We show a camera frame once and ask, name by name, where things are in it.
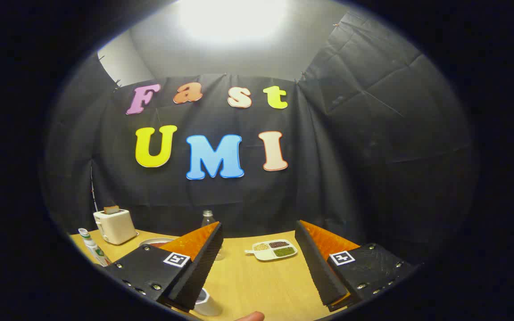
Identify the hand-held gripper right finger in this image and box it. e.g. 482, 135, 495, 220
294, 220, 418, 313

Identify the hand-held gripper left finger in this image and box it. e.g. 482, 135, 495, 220
104, 222, 224, 313

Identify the white cup wooden handle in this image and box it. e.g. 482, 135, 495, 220
193, 288, 223, 317

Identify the white juice bottle green label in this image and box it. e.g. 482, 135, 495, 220
78, 228, 111, 268

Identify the clear plastic water bottle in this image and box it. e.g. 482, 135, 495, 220
201, 210, 226, 262

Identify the white divided plate with grains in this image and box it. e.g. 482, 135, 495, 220
245, 239, 298, 261

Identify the white bowl with red food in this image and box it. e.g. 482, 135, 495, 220
139, 238, 179, 248

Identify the wooden table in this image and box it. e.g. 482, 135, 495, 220
70, 228, 351, 321

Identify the white toaster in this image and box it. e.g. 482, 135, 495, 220
93, 207, 138, 245

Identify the black backdrop cloth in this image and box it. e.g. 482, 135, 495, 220
43, 9, 481, 268

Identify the thin cable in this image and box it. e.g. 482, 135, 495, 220
89, 163, 99, 213

